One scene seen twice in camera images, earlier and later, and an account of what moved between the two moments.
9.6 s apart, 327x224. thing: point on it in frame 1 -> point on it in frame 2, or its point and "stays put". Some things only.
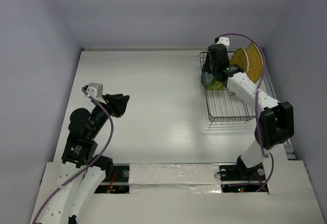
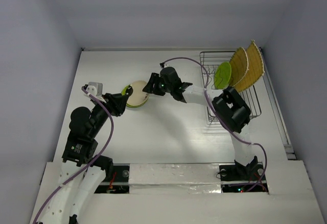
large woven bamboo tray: [255, 61] stays put
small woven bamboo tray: [240, 58] stays put
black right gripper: [208, 71] -> [152, 85]
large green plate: [215, 84] -> [123, 91]
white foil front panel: [170, 178] stays put
